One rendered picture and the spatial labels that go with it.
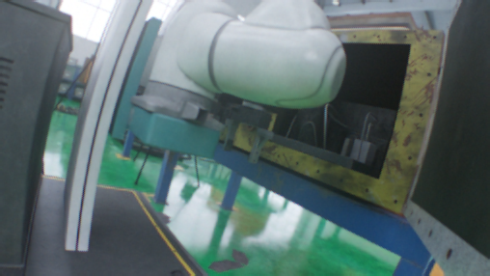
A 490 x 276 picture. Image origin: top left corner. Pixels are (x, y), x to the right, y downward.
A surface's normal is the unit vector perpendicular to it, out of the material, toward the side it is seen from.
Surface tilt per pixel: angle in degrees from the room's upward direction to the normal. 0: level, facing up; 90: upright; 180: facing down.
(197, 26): 80
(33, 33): 90
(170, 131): 90
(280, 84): 136
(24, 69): 90
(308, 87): 128
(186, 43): 91
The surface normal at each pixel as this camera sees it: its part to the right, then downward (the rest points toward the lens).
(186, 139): 0.61, 0.23
